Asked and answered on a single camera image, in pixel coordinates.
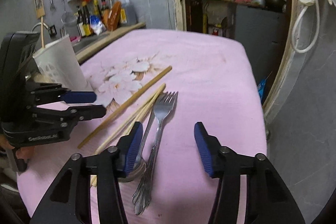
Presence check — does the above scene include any wooden knife holder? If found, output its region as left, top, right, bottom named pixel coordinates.
left=34, top=0, right=45, bottom=19

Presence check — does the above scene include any wire strainer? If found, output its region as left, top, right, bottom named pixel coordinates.
left=61, top=0, right=76, bottom=26

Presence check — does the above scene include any steel fork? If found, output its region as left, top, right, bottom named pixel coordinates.
left=132, top=92, right=178, bottom=215

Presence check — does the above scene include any orange snack bag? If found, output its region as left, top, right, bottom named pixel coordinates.
left=107, top=1, right=121, bottom=31

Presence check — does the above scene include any wooden chopstick one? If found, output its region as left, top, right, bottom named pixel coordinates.
left=77, top=65, right=172, bottom=149

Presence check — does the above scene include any white plastic utensil holder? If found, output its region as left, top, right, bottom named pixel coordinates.
left=33, top=35, right=93, bottom=92

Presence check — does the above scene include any grey cabinet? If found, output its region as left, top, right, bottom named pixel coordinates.
left=232, top=5, right=285, bottom=83

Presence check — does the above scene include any dark soy sauce bottle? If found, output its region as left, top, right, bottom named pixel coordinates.
left=82, top=1, right=93, bottom=36

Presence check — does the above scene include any left hand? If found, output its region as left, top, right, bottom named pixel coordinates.
left=0, top=134, right=35, bottom=160

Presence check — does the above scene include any chrome faucet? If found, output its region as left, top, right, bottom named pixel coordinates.
left=31, top=22, right=50, bottom=32

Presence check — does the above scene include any large oil jug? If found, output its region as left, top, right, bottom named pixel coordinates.
left=119, top=0, right=137, bottom=26

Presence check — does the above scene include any wooden chopstick three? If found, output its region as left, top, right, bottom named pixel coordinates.
left=89, top=86, right=165, bottom=188

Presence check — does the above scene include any yellow cap sauce bottle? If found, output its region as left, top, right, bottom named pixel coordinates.
left=93, top=0, right=101, bottom=18

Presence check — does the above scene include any white seasoning bag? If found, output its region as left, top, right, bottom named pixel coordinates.
left=90, top=15, right=106, bottom=36

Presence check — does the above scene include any black pot on cabinet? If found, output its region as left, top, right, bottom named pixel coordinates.
left=264, top=0, right=286, bottom=13

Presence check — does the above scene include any pink floral tablecloth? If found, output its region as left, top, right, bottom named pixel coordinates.
left=16, top=29, right=268, bottom=224

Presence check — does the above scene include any steel spoon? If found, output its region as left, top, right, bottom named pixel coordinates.
left=118, top=109, right=154, bottom=183

